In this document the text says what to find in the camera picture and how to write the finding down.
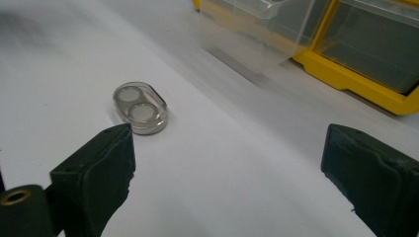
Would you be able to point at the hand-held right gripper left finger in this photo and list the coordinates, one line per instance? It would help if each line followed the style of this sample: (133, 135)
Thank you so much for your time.
(95, 177)

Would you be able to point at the clear oval two-hole case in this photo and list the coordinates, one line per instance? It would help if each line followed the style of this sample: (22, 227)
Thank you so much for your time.
(141, 108)

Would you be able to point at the clear closed plastic drawer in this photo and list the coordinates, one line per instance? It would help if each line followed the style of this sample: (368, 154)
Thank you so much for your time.
(372, 42)

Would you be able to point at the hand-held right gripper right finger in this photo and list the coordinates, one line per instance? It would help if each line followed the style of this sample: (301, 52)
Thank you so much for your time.
(375, 171)

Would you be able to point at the yellow drawer cabinet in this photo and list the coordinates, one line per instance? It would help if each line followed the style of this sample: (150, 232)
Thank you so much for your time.
(355, 77)

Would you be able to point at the clear plastic drawer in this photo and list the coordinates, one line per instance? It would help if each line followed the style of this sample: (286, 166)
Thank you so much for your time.
(372, 42)
(253, 31)

